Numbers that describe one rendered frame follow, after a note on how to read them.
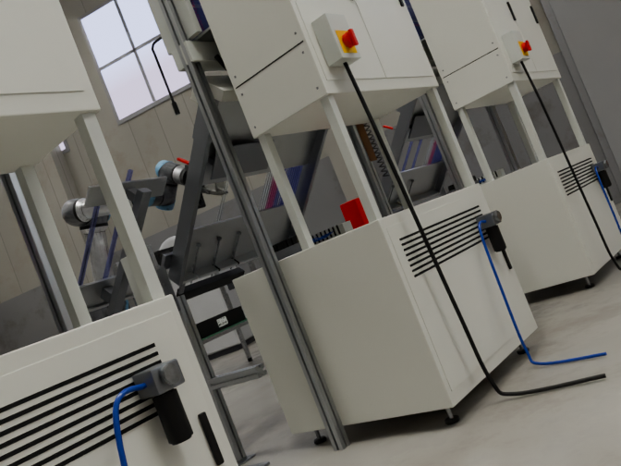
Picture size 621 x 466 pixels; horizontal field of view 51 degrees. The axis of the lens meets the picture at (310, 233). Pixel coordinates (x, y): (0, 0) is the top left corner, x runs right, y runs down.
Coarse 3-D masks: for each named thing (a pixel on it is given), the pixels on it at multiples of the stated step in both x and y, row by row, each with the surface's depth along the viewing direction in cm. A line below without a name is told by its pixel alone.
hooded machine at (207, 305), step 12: (168, 240) 705; (204, 276) 690; (216, 288) 687; (228, 288) 706; (192, 300) 697; (204, 300) 693; (216, 300) 688; (192, 312) 698; (204, 312) 694; (216, 312) 689; (228, 336) 687; (252, 336) 719; (216, 348) 693; (228, 348) 693; (240, 348) 690
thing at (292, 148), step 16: (224, 112) 223; (240, 112) 230; (240, 128) 234; (240, 144) 232; (256, 144) 239; (288, 144) 262; (304, 144) 271; (208, 160) 228; (240, 160) 237; (256, 160) 244; (288, 160) 267; (304, 160) 277; (208, 176) 233; (224, 176) 233
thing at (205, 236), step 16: (272, 208) 274; (224, 224) 253; (240, 224) 262; (272, 224) 280; (288, 224) 291; (192, 240) 243; (208, 240) 250; (224, 240) 258; (240, 240) 267; (272, 240) 286; (192, 256) 247; (208, 256) 255; (224, 256) 263
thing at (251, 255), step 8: (240, 256) 271; (248, 256) 272; (256, 256) 274; (216, 264) 260; (224, 264) 261; (232, 264) 263; (200, 272) 252; (208, 272) 253; (216, 272) 257; (184, 280) 244; (192, 280) 247
